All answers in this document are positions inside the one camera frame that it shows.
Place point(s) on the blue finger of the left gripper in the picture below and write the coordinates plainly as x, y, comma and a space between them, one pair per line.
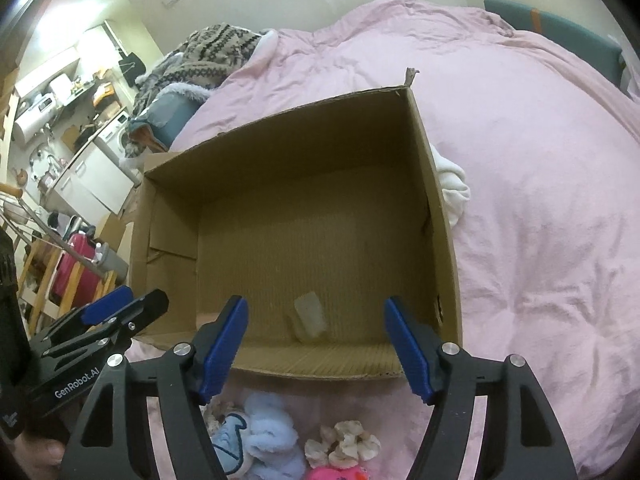
120, 328
78, 321

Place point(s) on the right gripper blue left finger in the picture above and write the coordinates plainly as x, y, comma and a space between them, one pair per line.
112, 438

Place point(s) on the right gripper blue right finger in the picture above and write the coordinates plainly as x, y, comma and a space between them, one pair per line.
522, 438

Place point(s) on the translucent soft block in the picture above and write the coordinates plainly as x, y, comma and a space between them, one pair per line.
308, 319

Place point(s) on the pink rubber duck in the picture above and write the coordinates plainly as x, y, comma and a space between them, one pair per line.
332, 473

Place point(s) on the beige floral scrunchie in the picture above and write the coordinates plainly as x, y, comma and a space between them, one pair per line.
344, 445

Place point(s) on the person left hand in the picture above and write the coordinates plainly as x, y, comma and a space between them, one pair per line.
37, 458

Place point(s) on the wooden chair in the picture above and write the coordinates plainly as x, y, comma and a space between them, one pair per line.
48, 291

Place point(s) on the grey trash can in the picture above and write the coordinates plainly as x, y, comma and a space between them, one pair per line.
107, 260

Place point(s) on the white kitchen cabinet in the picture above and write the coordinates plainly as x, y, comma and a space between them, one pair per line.
91, 186

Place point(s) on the light blue plush toy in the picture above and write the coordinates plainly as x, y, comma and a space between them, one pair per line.
258, 441

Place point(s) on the white washing machine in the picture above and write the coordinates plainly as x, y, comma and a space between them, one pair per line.
112, 139

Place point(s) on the brown cardboard box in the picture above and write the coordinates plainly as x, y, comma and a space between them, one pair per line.
339, 197

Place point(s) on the pink bed duvet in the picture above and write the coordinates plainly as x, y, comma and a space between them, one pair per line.
548, 241

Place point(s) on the patterned knit blanket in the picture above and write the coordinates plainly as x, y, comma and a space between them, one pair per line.
205, 59

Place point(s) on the white cloth beside box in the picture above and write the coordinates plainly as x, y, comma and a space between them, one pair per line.
452, 181

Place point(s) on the teal headboard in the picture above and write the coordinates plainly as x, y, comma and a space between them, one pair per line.
601, 53

